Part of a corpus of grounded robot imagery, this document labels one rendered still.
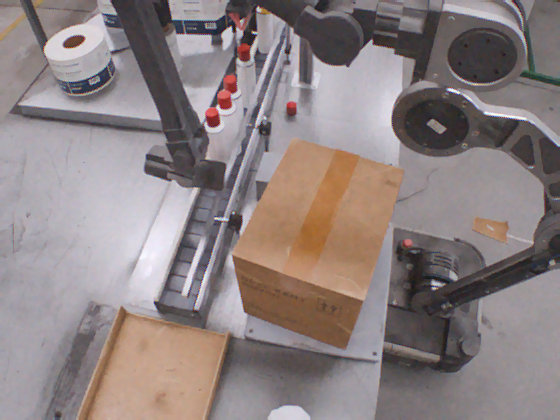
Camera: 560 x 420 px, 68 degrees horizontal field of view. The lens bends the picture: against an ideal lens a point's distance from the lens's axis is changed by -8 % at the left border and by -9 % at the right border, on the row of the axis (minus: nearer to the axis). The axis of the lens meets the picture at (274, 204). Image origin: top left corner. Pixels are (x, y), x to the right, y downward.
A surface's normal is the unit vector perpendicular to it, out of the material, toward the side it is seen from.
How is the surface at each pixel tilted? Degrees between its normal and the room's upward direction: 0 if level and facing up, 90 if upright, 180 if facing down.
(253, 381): 0
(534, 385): 0
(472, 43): 90
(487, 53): 90
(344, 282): 0
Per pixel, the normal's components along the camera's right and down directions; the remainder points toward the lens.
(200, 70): -0.03, -0.58
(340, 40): -0.30, 0.66
